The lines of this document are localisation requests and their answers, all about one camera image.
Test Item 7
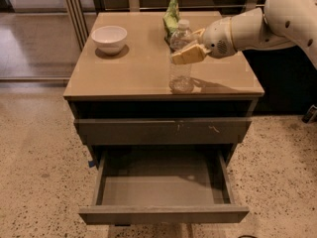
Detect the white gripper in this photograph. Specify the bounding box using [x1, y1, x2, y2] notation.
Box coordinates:
[170, 17, 237, 64]

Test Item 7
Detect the clear plastic water bottle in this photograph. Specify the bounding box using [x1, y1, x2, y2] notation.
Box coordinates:
[169, 19, 194, 93]

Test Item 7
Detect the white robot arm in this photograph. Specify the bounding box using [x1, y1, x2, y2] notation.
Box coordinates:
[171, 0, 317, 67]

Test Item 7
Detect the grey drawer cabinet beige top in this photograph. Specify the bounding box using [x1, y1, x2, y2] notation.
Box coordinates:
[62, 11, 265, 226]

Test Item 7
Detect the closed grey top drawer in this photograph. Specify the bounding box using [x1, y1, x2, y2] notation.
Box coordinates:
[74, 117, 251, 145]

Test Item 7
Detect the open grey middle drawer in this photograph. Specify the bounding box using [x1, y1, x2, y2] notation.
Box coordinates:
[79, 148, 249, 225]

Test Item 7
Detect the green chip bag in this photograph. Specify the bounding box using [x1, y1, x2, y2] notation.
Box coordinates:
[162, 0, 180, 43]

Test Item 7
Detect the white ceramic bowl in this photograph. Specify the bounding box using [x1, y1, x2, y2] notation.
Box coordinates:
[91, 26, 128, 55]

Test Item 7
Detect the dark object on floor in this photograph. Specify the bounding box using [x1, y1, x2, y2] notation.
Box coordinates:
[302, 105, 317, 123]

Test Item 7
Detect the blue tape piece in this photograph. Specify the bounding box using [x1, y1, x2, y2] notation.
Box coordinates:
[88, 161, 95, 168]

